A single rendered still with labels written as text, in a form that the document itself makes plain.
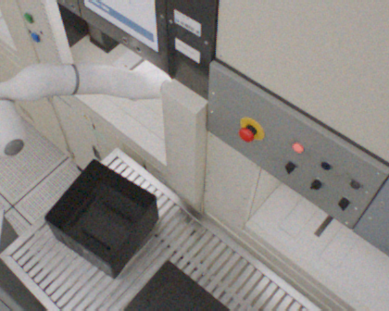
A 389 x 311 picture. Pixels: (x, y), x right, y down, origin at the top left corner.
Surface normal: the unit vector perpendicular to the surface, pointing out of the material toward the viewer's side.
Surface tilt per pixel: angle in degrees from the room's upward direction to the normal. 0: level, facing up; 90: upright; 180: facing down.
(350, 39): 90
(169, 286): 0
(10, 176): 0
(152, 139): 0
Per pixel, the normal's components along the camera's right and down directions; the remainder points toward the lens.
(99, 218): -0.08, -0.57
